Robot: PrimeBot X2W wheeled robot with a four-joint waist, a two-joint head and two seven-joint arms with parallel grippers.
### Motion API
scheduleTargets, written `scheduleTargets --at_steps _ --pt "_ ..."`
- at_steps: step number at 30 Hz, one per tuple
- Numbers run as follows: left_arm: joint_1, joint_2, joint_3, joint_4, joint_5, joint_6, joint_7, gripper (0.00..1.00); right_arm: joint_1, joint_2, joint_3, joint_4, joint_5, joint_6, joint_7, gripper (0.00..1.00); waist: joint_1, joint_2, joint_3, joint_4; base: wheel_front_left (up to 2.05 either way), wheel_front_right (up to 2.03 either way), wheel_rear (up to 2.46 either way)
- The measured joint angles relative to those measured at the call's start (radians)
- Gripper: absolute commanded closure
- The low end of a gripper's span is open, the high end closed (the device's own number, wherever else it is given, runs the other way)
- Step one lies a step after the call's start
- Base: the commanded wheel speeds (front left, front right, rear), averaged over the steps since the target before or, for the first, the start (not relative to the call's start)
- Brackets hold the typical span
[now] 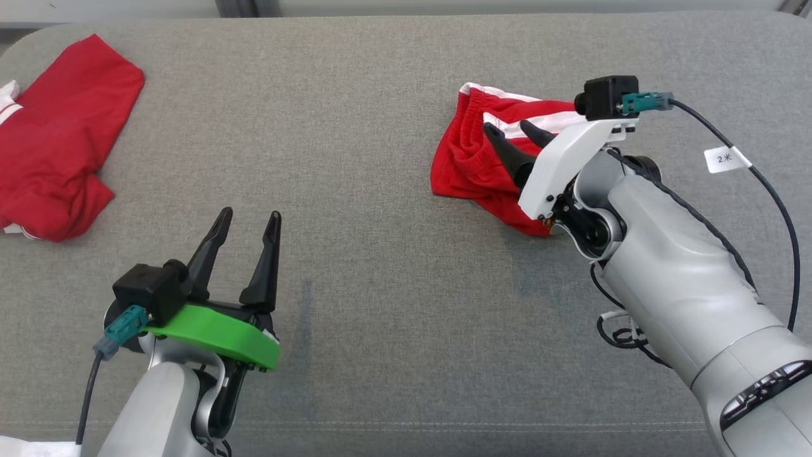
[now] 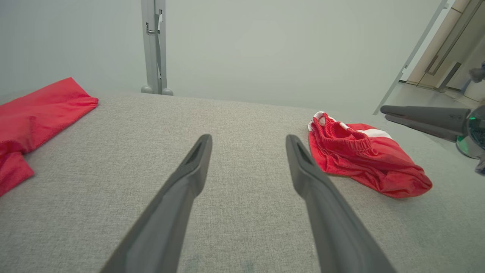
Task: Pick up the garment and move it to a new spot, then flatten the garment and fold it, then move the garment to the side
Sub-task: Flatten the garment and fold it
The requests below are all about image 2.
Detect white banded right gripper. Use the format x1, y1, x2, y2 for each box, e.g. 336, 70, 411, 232
380, 105, 485, 160

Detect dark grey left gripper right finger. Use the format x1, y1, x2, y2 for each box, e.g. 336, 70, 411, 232
285, 134, 397, 273

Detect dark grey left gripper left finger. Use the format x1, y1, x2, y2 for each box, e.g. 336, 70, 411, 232
100, 133, 213, 273

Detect red shorts with white stripes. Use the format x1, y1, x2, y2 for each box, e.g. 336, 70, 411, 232
307, 111, 433, 199

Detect red jersey shirt white trim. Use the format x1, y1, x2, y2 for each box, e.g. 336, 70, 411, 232
0, 77, 99, 197

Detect grey metal corner post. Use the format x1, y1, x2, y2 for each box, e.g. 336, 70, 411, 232
373, 0, 451, 116

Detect beige door with metal handle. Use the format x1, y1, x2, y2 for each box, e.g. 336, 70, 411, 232
407, 0, 485, 93

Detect grey metal partition post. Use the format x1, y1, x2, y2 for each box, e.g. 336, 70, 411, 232
141, 0, 174, 96

